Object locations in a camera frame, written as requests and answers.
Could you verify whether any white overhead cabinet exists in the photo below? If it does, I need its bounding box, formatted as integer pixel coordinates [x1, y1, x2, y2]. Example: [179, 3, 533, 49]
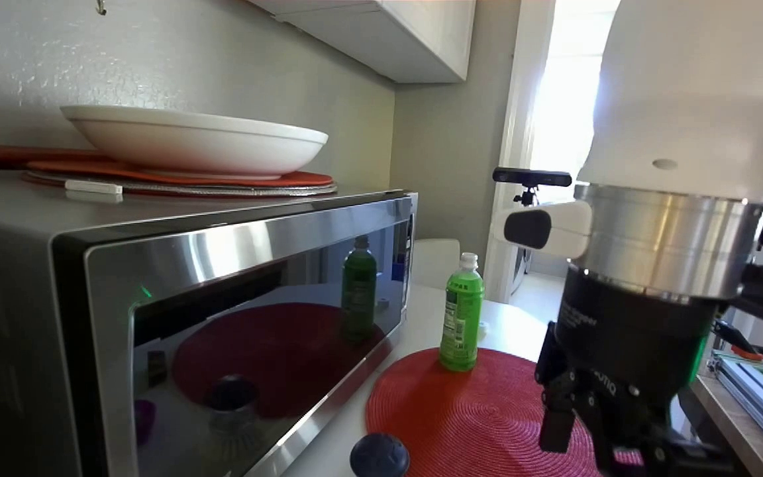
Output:
[247, 0, 481, 86]

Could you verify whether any white box by wall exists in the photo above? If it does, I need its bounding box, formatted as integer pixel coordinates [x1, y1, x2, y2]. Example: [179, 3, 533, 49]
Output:
[407, 235, 466, 292]

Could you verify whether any small white flat object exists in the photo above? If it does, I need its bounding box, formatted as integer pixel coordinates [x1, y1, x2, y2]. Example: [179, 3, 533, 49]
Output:
[62, 177, 128, 203]

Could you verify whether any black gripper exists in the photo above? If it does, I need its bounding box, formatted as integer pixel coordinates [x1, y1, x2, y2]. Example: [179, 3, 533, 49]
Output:
[536, 263, 729, 477]

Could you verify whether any small dark cup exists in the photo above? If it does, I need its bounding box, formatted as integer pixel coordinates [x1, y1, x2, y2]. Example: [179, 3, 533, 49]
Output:
[348, 428, 413, 477]

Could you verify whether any white shallow bowl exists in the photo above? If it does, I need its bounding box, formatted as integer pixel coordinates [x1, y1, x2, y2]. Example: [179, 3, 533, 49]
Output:
[58, 104, 332, 177]

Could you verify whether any green tea bottle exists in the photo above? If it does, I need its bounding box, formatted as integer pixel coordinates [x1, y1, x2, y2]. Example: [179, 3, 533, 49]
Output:
[436, 248, 488, 373]

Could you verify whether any black stereo camera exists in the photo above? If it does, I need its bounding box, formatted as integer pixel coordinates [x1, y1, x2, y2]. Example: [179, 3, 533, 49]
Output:
[489, 163, 576, 190]

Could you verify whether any stainless steel microwave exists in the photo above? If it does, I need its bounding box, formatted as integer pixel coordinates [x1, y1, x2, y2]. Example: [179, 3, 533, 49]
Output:
[0, 169, 422, 477]

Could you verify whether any round red placemat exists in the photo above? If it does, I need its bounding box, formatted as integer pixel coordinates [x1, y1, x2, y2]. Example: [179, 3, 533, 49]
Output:
[364, 344, 607, 477]

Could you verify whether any red plate under bowl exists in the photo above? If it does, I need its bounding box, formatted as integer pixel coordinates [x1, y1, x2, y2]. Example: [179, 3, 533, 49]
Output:
[24, 155, 341, 199]

